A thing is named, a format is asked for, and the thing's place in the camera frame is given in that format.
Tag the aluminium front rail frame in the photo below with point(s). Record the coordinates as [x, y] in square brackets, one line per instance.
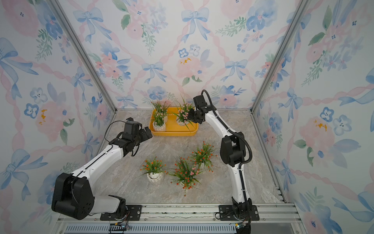
[153, 218]

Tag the red flower pot right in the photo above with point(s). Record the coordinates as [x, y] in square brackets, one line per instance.
[202, 157]

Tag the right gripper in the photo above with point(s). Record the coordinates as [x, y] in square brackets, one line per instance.
[192, 115]

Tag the corner aluminium post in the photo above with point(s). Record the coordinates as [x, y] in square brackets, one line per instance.
[67, 26]
[297, 17]

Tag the right corner aluminium post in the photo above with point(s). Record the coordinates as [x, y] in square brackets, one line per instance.
[297, 17]

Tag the left corner aluminium post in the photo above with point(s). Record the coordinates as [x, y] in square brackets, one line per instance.
[67, 26]

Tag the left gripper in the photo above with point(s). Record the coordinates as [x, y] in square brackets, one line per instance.
[143, 133]

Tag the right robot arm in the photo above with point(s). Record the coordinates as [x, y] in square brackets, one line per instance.
[235, 152]

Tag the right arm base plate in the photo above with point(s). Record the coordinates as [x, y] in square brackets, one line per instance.
[229, 213]

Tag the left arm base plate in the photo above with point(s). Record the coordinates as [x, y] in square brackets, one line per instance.
[128, 212]

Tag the red flower pot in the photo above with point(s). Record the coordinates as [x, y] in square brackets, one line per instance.
[154, 170]
[202, 157]
[185, 175]

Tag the red flower pot front left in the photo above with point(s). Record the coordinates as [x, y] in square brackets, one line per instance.
[154, 170]

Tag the pink gypsophila pot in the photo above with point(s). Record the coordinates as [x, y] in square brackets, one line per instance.
[159, 120]
[160, 107]
[182, 114]

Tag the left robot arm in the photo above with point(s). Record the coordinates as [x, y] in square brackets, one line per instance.
[73, 194]

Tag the yellow plastic storage box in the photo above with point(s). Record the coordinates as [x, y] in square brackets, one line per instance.
[173, 129]

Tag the red flower pot front centre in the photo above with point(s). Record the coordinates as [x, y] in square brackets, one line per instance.
[185, 175]

